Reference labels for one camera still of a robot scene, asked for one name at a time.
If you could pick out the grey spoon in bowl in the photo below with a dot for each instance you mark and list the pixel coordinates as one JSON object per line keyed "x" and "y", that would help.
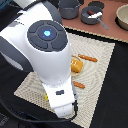
{"x": 105, "y": 26}

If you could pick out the beige woven placemat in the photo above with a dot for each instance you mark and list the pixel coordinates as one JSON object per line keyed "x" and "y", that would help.
{"x": 92, "y": 76}

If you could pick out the orange toy bread loaf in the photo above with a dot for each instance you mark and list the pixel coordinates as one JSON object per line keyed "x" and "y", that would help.
{"x": 76, "y": 65}

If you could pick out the grey round bowl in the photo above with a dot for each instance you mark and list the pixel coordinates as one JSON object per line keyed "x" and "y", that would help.
{"x": 87, "y": 18}

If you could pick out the brown toy sausage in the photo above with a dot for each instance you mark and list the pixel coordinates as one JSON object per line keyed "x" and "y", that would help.
{"x": 90, "y": 12}

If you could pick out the tan round plate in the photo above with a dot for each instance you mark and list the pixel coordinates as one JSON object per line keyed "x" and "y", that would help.
{"x": 74, "y": 74}

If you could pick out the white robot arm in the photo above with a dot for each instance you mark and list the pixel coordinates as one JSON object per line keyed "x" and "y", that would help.
{"x": 37, "y": 41}

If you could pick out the dark grey cooking pot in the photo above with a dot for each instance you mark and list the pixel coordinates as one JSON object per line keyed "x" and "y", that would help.
{"x": 69, "y": 9}

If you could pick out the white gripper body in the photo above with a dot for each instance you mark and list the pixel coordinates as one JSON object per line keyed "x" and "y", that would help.
{"x": 61, "y": 97}

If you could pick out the white fish-shaped toy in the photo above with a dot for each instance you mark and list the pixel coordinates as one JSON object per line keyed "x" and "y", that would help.
{"x": 96, "y": 15}

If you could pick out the pink stove board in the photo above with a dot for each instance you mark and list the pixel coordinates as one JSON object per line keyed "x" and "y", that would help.
{"x": 109, "y": 16}

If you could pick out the beige bowl on stove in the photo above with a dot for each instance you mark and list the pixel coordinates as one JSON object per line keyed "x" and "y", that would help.
{"x": 122, "y": 15}

